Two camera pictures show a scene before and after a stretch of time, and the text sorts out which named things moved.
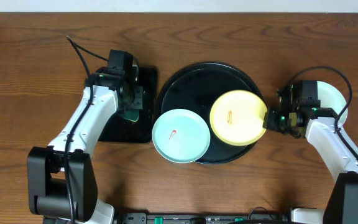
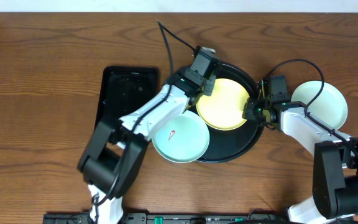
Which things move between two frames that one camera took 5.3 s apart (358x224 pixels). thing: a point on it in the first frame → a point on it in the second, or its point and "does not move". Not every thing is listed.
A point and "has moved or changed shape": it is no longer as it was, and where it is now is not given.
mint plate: x=332 y=98 does not move
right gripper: x=269 y=121 → x=248 y=112
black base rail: x=143 y=218 does not move
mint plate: x=181 y=135 does not move
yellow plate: x=237 y=117 has moved or changed shape
